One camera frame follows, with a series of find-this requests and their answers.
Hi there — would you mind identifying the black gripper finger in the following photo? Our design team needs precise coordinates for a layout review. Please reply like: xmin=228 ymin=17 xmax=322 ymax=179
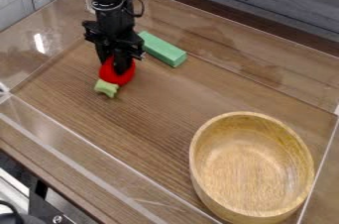
xmin=112 ymin=50 xmax=132 ymax=75
xmin=94 ymin=44 xmax=113 ymax=63

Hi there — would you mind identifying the wooden bowl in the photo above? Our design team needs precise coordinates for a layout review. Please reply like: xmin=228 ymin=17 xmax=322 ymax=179
xmin=189 ymin=111 xmax=314 ymax=224

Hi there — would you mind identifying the black metal table frame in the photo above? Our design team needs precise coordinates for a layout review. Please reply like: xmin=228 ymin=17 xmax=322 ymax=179
xmin=0 ymin=150 xmax=89 ymax=224

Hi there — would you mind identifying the black cable bottom left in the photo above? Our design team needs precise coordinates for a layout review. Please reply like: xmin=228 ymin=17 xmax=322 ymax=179
xmin=0 ymin=199 xmax=25 ymax=224

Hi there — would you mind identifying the red plush tomato green stem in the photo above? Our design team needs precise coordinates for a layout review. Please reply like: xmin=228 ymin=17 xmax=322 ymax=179
xmin=93 ymin=57 xmax=136 ymax=98

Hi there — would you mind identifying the clear acrylic enclosure wall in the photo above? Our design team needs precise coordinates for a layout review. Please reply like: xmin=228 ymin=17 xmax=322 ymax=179
xmin=0 ymin=82 xmax=214 ymax=224

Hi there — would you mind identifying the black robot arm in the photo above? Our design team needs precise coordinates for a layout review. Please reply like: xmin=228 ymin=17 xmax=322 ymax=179
xmin=82 ymin=0 xmax=144 ymax=75

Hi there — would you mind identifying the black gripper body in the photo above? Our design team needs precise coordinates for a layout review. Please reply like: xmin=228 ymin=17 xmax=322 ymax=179
xmin=82 ymin=4 xmax=144 ymax=59

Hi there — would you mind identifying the green rectangular block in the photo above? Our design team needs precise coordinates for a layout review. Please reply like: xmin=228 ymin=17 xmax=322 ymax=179
xmin=138 ymin=31 xmax=186 ymax=67

